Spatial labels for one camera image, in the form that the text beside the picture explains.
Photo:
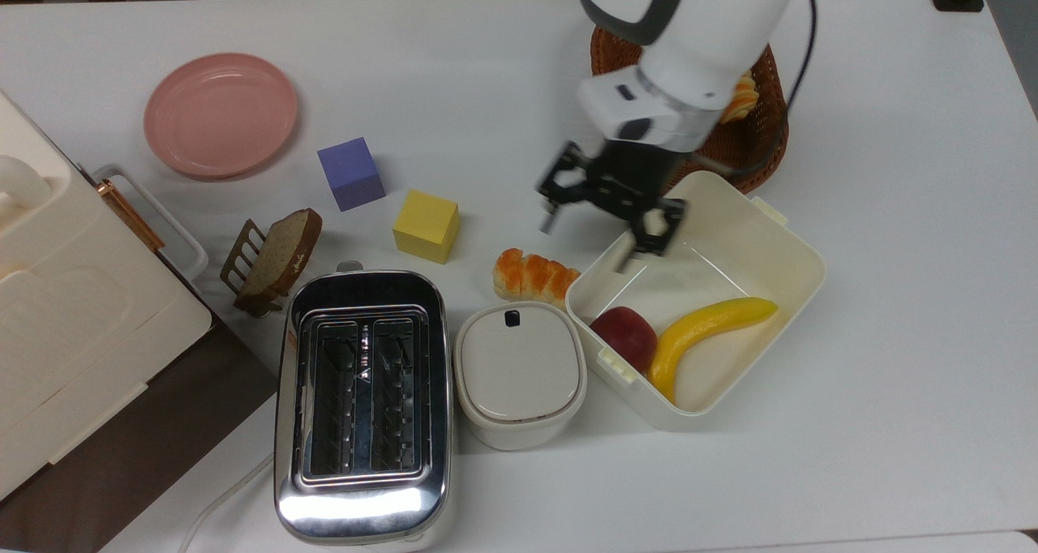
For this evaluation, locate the cream open plastic container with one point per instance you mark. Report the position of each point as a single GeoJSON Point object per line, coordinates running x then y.
{"type": "Point", "coordinates": [730, 358]}

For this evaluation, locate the brown toast slice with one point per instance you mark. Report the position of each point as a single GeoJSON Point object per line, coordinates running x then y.
{"type": "Point", "coordinates": [282, 255]}

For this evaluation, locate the large cream appliance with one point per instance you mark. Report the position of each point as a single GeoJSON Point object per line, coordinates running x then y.
{"type": "Point", "coordinates": [73, 310]}

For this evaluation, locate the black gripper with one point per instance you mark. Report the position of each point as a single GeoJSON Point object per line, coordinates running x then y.
{"type": "Point", "coordinates": [631, 173]}

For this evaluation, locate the chrome two-slot toaster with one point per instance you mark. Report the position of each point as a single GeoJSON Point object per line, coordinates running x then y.
{"type": "Point", "coordinates": [365, 504]}

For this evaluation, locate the white lidded pot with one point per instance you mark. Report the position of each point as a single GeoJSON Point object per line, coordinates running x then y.
{"type": "Point", "coordinates": [519, 370]}

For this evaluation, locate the striped orange bread roll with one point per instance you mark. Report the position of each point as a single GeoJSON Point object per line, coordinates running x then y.
{"type": "Point", "coordinates": [743, 99]}

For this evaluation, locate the red apple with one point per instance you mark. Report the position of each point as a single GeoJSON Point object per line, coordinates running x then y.
{"type": "Point", "coordinates": [626, 336]}

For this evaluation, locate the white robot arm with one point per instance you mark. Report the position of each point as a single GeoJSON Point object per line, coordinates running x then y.
{"type": "Point", "coordinates": [697, 34]}

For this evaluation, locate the yellow cube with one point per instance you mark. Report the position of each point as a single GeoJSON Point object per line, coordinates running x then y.
{"type": "Point", "coordinates": [426, 224]}

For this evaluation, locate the orange glazed croissant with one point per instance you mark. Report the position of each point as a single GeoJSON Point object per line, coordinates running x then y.
{"type": "Point", "coordinates": [534, 276]}

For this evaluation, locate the brown toast rack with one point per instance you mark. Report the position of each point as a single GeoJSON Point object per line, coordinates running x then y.
{"type": "Point", "coordinates": [240, 261]}

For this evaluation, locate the purple cube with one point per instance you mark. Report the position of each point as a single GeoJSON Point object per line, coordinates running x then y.
{"type": "Point", "coordinates": [350, 173]}

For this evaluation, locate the yellow banana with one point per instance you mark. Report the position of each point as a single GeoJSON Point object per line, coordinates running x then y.
{"type": "Point", "coordinates": [697, 330]}

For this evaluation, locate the pink plate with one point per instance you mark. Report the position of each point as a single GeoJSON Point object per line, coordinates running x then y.
{"type": "Point", "coordinates": [220, 115]}

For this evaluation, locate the brown wicker basket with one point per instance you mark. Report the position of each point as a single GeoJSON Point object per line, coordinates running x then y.
{"type": "Point", "coordinates": [758, 143]}

